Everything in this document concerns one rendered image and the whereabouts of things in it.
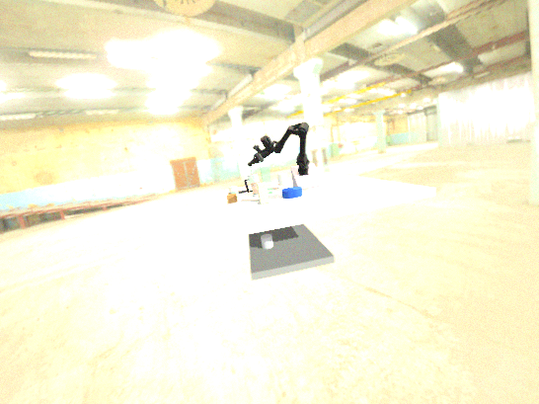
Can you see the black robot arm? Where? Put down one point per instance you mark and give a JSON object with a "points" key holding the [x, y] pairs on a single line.
{"points": [[302, 158]]}

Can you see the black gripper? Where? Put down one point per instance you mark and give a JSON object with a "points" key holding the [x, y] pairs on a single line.
{"points": [[259, 157]]}

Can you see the grey cylinder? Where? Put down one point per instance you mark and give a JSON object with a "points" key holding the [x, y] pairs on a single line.
{"points": [[266, 241]]}

